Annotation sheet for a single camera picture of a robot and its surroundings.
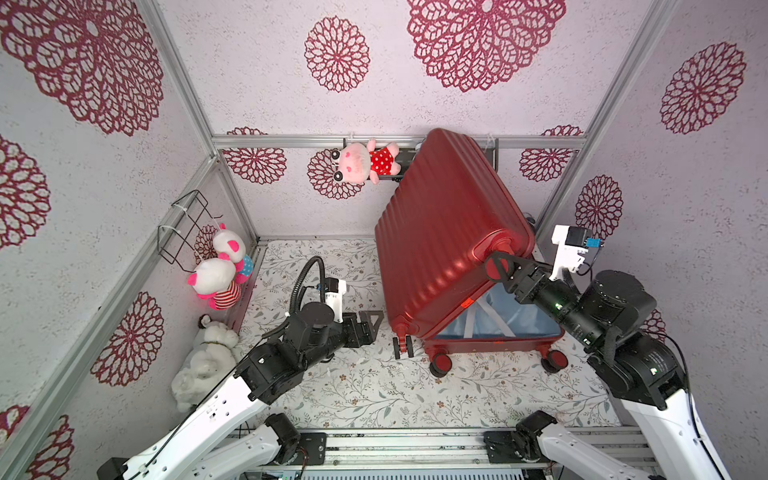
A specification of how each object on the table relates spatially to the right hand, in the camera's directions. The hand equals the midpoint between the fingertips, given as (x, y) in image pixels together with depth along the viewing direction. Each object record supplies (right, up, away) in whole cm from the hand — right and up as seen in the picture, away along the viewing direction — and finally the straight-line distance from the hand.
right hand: (496, 255), depth 55 cm
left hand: (-24, -14, +13) cm, 30 cm away
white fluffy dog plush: (-66, -27, +23) cm, 75 cm away
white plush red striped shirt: (-69, -6, +30) cm, 76 cm away
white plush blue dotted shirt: (-67, +4, +37) cm, 77 cm away
